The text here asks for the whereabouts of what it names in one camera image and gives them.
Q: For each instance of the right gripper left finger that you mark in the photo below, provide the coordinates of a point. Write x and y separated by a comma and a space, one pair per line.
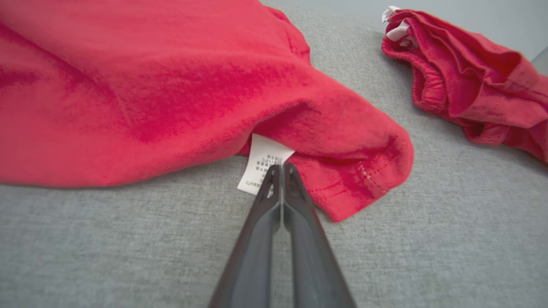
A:
252, 256

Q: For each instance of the red shirt with white panels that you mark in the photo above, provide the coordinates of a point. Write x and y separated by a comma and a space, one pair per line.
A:
150, 94

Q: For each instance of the red shorts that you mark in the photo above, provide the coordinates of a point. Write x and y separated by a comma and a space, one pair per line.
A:
471, 77

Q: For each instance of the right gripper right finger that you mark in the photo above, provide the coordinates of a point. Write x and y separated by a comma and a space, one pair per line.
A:
312, 256

